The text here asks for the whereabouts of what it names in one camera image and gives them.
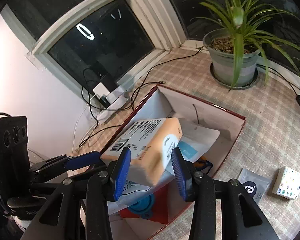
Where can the white power strip with chargers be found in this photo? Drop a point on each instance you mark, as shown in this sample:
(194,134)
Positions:
(114,100)

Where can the blue corded orange earplugs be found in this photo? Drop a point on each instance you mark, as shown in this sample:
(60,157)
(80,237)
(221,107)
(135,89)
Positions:
(203,165)

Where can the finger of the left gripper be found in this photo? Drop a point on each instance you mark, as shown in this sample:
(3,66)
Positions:
(81,161)

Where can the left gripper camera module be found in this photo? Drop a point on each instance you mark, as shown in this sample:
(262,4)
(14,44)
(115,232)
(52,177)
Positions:
(14,159)

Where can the red cloth pouch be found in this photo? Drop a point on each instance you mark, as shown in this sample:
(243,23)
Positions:
(159,209)

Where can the blue silicone funnel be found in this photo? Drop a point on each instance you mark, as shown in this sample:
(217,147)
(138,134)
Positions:
(143,208)

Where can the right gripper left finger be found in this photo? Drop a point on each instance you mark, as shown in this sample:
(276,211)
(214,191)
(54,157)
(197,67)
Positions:
(77,208)

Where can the grey wet wipe sachet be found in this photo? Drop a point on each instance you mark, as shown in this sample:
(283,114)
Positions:
(256,185)

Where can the red cardboard box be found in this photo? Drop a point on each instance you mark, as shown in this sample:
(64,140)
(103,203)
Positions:
(164,102)

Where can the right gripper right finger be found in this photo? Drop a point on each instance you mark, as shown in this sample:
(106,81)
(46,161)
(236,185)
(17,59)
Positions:
(241,216)

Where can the large potted spider plant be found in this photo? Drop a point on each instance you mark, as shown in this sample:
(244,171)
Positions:
(236,45)

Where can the face mask pack bag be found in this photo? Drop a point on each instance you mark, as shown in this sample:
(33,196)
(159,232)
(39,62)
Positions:
(195,141)

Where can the Vinda pocket tissue pack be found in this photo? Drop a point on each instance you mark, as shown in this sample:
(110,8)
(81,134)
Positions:
(287,183)

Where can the orange tissue pack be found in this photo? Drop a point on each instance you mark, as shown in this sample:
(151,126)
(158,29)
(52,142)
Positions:
(151,142)

